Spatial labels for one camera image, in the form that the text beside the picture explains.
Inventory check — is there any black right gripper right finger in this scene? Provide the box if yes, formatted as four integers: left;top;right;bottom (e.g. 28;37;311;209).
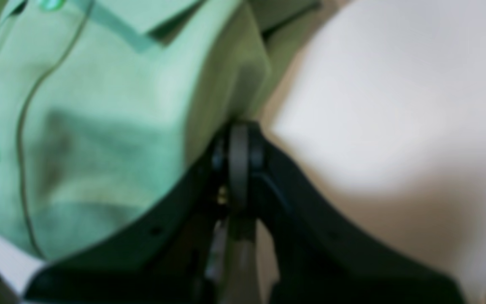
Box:
248;123;464;304

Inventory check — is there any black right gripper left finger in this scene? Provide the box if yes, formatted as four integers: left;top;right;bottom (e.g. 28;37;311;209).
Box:
24;123;249;304

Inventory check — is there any light green T-shirt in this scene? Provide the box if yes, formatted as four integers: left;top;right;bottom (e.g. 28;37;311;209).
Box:
0;0;318;261

